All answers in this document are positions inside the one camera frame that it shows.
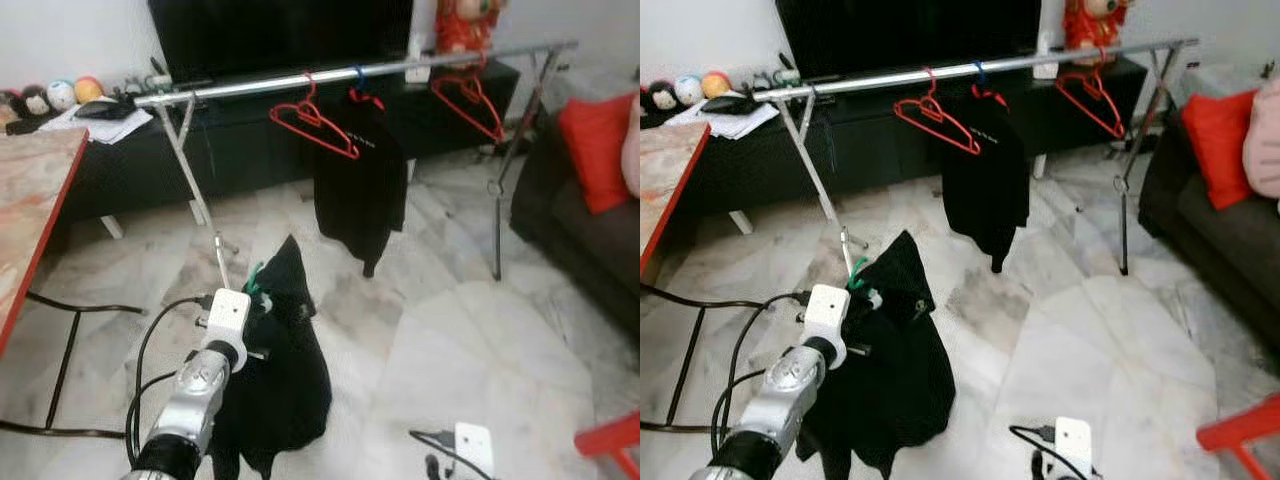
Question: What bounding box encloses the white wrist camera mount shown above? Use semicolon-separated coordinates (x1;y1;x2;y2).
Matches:
203;289;253;369
802;284;851;366
454;422;495;480
1054;417;1094;480

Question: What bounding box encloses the white pink tissue box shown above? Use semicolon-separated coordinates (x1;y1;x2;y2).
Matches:
1033;30;1061;80
405;35;433;84

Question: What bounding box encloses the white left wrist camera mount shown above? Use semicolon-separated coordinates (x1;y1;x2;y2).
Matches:
203;289;253;369
802;284;851;366

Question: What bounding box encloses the black low TV console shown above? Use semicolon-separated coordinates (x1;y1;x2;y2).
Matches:
680;55;1149;216
45;58;521;226

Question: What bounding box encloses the red cushion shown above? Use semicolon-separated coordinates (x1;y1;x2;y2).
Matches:
557;92;637;215
1181;88;1261;211

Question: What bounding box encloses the plain black garment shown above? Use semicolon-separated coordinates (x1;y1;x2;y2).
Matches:
797;230;957;479
208;235;333;479

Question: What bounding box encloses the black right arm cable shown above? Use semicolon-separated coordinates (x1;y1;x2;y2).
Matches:
1008;425;1101;480
408;430;491;480

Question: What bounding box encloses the marble top table red edge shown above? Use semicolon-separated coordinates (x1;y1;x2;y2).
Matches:
640;122;766;433
0;127;146;441

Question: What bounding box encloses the red plastic stool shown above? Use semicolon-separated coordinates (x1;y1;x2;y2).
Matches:
1196;393;1280;480
574;410;641;480

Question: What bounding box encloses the white paper stack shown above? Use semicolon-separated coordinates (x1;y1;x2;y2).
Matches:
38;105;155;145
665;98;781;141

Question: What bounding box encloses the black wallet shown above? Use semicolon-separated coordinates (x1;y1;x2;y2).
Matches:
700;94;761;116
74;98;139;121

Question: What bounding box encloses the green plastic hanger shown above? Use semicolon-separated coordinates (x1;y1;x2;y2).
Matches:
846;257;881;306
243;262;271;309

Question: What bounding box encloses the red laughing Buddha statue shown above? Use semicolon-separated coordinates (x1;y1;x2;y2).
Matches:
1062;0;1136;53
435;0;508;56

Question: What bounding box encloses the red plastic hanger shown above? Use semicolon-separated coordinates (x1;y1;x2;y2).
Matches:
1055;50;1128;140
431;55;506;144

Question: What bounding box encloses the black flat television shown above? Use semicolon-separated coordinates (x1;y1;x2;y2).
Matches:
775;0;1043;81
148;0;414;86

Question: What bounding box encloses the silver metal clothes rack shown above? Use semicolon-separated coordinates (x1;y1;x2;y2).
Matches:
133;40;580;293
752;38;1200;277

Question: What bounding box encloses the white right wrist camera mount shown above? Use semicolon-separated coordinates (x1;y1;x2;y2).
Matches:
1054;417;1094;480
454;422;495;480

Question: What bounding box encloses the white lace covered box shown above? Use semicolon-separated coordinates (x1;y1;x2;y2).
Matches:
1190;65;1280;101

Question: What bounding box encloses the pink cat face pillow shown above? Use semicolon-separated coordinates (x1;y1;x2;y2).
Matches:
620;105;641;198
1243;78;1280;199

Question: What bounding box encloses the black garment with red trim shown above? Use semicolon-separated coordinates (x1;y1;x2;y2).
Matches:
313;90;409;279
938;85;1031;274

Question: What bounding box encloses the salmon pink plastic hanger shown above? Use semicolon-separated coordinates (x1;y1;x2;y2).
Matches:
893;68;983;157
268;72;361;161

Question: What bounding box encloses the dark grey sofa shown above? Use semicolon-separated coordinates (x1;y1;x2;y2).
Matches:
1138;110;1280;346
508;105;641;336

